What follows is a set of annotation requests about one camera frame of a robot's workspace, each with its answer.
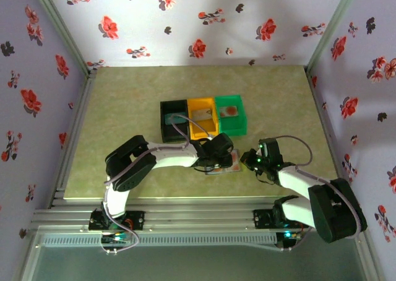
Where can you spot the red plastic card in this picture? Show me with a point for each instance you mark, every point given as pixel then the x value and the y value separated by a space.
pixel 235 157

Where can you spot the silver metal card holder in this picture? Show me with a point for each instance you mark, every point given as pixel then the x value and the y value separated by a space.
pixel 234 168

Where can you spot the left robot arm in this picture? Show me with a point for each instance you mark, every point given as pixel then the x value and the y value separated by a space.
pixel 173 158

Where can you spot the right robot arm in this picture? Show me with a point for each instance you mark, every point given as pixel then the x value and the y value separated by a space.
pixel 297 182

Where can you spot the white card with brown mark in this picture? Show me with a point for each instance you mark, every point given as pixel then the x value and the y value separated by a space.
pixel 201 114

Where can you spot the teal card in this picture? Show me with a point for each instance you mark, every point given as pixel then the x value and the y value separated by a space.
pixel 168 120

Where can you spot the yellow plastic bin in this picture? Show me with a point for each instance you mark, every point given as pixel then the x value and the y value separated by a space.
pixel 204 124

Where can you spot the green plastic bin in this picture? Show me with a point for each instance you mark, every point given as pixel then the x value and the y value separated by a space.
pixel 232 127

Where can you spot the black plastic bin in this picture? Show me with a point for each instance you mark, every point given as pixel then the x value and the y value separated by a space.
pixel 176 135

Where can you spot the green controller board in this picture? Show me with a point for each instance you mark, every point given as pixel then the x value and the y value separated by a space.
pixel 287 235
pixel 116 238

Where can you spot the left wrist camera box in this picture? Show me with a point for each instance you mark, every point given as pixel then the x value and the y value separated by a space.
pixel 211 136

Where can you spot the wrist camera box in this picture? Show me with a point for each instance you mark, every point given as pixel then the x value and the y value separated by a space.
pixel 211 136
pixel 265 151

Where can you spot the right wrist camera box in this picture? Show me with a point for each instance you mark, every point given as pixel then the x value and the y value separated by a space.
pixel 265 151

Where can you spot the wide aluminium base rail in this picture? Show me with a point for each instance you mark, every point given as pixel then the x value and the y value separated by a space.
pixel 198 213

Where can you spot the aluminium side rail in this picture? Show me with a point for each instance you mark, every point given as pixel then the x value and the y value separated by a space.
pixel 77 117
pixel 321 117

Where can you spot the aluminium frame post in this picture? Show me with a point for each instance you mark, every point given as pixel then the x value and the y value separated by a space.
pixel 58 24
pixel 334 24

